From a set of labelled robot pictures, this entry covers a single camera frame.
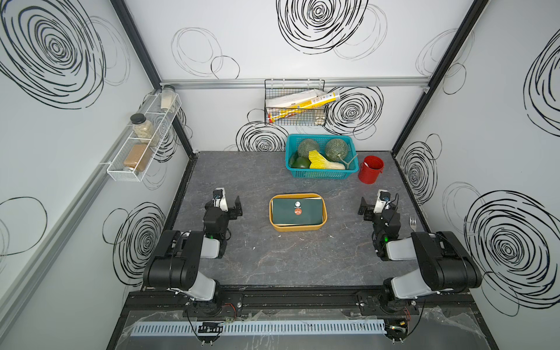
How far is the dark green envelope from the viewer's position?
0.93 metres

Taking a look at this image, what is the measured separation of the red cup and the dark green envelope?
Result: 0.30 metres

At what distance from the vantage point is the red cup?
1031 millimetres
